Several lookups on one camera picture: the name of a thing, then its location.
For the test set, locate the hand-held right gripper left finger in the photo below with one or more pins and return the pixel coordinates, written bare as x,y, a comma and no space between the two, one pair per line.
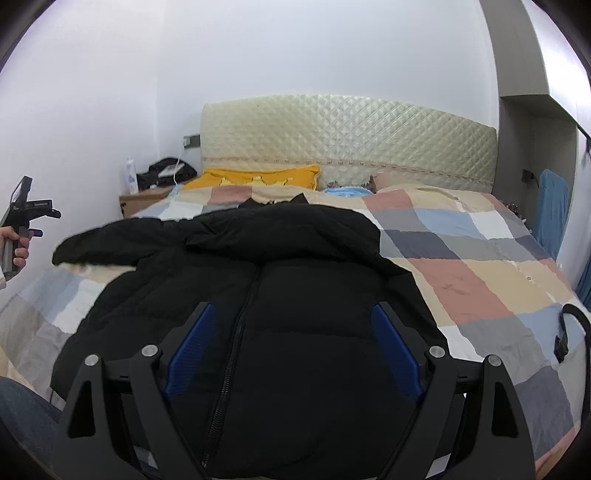
194,344

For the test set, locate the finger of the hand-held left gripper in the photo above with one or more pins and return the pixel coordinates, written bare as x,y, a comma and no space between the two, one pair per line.
36,232
45,207

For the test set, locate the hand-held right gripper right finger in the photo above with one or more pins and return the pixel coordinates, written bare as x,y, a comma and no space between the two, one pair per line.
397,350

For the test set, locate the black puffer jacket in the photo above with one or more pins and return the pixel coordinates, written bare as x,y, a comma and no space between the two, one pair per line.
300,277

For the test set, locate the person's left hand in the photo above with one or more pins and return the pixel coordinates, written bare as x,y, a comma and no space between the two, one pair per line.
19,253

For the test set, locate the white spray bottle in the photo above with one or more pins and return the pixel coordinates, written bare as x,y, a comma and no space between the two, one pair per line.
132,177

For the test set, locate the wooden nightstand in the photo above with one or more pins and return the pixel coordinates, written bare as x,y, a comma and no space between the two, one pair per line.
138,201

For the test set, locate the checked patchwork quilt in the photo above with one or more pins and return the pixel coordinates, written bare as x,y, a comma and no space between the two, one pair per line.
461,277

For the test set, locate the black bag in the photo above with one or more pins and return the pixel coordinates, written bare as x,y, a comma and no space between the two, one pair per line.
152,177

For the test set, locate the white flat device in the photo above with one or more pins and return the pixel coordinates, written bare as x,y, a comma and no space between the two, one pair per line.
168,171

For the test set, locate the light blue cloth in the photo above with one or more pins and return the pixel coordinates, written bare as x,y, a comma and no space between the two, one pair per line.
175,190

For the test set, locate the pink pillow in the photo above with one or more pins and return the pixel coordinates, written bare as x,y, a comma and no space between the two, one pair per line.
397,181

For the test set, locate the yellow pillow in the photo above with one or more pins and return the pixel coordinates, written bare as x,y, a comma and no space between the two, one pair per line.
240,177

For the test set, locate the person's blue jeans legs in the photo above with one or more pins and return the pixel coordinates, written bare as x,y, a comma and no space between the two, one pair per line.
23,410

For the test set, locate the floral pillow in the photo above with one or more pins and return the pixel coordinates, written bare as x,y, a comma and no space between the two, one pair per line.
341,177

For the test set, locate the blue curtain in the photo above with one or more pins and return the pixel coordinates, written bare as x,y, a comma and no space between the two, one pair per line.
584,281

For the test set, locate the cream quilted headboard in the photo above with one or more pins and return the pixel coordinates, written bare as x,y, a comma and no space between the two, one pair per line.
346,134

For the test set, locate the grey wardrobe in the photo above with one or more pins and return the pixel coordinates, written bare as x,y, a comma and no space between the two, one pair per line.
521,69

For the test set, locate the grey wall socket panel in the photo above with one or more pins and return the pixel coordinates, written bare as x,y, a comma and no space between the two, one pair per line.
191,141

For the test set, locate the black wall socket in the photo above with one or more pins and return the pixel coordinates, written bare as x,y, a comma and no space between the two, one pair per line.
527,175

